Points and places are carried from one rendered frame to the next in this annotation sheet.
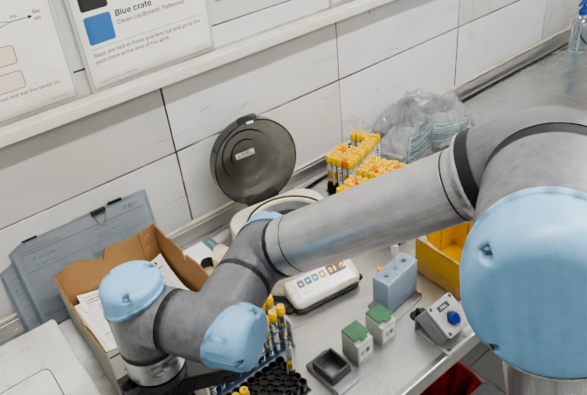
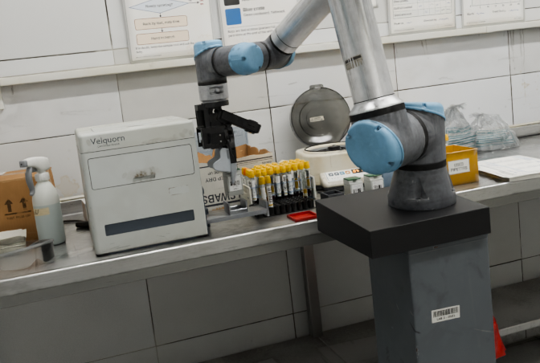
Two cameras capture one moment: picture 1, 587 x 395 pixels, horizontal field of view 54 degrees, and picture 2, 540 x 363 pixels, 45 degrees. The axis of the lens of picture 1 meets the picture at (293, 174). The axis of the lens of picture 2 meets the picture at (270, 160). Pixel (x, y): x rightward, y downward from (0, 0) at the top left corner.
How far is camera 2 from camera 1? 125 cm
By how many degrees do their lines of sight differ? 30
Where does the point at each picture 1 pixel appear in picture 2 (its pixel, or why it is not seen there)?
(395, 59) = (448, 87)
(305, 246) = (284, 24)
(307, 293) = (334, 178)
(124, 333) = (200, 62)
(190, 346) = (225, 55)
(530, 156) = not seen: outside the picture
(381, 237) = (311, 3)
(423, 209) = not seen: outside the picture
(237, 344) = (243, 49)
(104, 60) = (233, 35)
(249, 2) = (328, 21)
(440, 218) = not seen: outside the picture
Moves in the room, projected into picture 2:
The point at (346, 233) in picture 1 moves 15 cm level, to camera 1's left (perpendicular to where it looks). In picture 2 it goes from (299, 8) to (239, 16)
